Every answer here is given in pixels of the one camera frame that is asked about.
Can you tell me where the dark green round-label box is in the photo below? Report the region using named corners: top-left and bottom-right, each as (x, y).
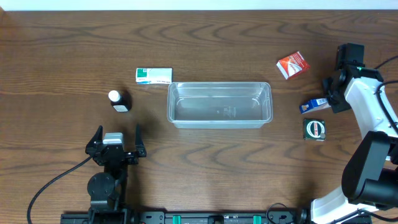
top-left (303, 119), bottom-right (326, 141)

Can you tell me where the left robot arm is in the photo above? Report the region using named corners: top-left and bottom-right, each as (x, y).
top-left (85, 126), bottom-right (147, 223)

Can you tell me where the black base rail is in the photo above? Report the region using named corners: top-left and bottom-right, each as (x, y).
top-left (60, 210), bottom-right (310, 224)

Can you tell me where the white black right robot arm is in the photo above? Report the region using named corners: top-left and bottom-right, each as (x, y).
top-left (308, 65), bottom-right (397, 223)

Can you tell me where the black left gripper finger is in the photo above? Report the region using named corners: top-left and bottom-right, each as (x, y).
top-left (134, 124), bottom-right (147, 157)
top-left (85, 126), bottom-right (103, 154)

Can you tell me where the blue white medicine box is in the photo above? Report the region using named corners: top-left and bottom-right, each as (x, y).
top-left (299, 98), bottom-right (330, 114)

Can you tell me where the red white medicine box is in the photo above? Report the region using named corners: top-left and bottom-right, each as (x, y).
top-left (276, 51), bottom-right (310, 80)

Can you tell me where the clear plastic container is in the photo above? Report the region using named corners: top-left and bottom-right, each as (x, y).
top-left (167, 82), bottom-right (273, 129)

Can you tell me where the white green toothpaste box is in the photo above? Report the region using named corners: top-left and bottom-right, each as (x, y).
top-left (136, 68), bottom-right (173, 85)

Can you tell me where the dark brown medicine bottle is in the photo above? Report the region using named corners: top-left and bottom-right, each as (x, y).
top-left (108, 90), bottom-right (132, 113)

